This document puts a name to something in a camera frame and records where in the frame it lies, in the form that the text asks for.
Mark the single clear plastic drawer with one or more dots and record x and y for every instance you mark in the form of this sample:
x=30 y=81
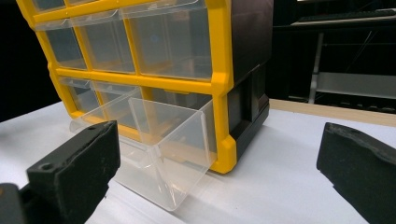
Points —
x=180 y=161

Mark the group of clear closed drawers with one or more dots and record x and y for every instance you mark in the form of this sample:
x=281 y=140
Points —
x=171 y=43

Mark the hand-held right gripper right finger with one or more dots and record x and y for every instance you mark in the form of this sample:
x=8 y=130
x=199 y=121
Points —
x=361 y=168

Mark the grey metal stand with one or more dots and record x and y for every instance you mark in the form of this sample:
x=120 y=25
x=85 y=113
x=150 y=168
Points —
x=355 y=84

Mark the yellow and black drawer cabinet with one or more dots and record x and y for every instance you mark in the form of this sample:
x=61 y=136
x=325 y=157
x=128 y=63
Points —
x=249 y=46

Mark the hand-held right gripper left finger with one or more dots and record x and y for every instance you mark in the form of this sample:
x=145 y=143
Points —
x=74 y=168

